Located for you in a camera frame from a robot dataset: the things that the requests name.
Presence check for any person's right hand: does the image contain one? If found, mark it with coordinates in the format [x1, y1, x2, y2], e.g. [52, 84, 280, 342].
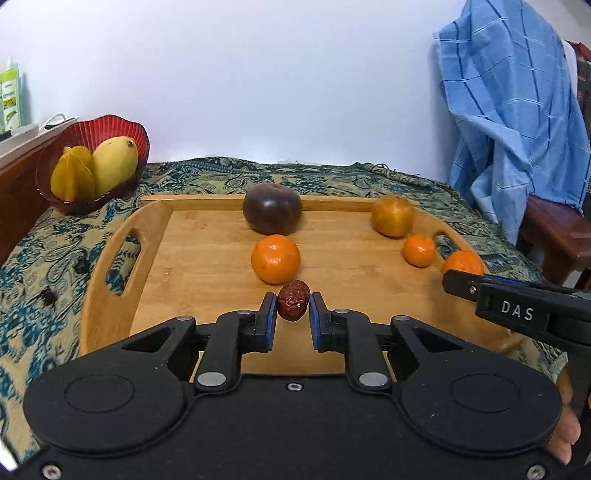
[546, 366, 583, 465]

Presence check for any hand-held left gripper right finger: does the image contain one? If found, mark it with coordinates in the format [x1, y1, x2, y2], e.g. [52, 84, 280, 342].
[309, 292, 467, 394]

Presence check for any blue beige patterned blanket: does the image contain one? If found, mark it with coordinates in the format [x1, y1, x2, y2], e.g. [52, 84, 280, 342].
[0, 157, 570, 462]

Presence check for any white flat box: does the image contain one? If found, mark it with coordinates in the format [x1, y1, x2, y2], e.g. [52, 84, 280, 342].
[0, 113, 80, 158]

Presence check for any blue striped cloth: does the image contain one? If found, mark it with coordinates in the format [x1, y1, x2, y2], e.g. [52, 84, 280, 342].
[434, 0, 591, 245]

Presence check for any large orange tangerine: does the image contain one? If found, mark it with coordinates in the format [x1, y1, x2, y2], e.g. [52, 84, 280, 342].
[250, 234, 302, 285]

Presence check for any red glass fruit bowl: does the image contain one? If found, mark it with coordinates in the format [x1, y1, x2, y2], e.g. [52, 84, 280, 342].
[36, 115, 151, 215]

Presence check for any red dried date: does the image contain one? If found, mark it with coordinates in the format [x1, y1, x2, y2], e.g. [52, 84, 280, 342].
[277, 280, 311, 322]

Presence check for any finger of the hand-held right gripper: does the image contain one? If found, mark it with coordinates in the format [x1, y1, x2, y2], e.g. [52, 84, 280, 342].
[442, 270, 486, 303]

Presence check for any green label bottle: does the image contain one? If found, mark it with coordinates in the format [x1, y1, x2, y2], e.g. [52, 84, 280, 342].
[0, 56, 23, 136]

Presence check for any brownish green orange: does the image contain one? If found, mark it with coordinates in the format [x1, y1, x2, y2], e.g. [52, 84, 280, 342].
[372, 194, 415, 238]

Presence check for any dark purple round fruit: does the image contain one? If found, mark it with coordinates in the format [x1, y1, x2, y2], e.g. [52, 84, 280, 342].
[242, 183, 303, 235]

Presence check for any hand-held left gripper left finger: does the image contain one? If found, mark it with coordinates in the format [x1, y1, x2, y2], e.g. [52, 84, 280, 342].
[121, 292, 278, 394]

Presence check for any brown wooden chair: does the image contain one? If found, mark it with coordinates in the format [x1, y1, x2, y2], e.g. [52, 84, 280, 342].
[517, 41, 591, 289]

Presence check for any yellow starfruit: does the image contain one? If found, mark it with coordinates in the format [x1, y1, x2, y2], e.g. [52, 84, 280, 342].
[50, 145, 97, 202]

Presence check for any small orange tangerine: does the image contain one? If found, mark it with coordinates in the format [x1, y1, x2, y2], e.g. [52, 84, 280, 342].
[402, 234, 437, 267]
[440, 250, 485, 278]

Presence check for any yellow mango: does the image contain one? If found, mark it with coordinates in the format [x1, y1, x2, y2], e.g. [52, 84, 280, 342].
[91, 136, 139, 198]

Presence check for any brown wooden cabinet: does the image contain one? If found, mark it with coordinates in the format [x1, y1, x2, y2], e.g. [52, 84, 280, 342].
[0, 124, 65, 268]

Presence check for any wooden bamboo tray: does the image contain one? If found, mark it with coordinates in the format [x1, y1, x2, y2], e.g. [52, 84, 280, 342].
[79, 194, 527, 384]

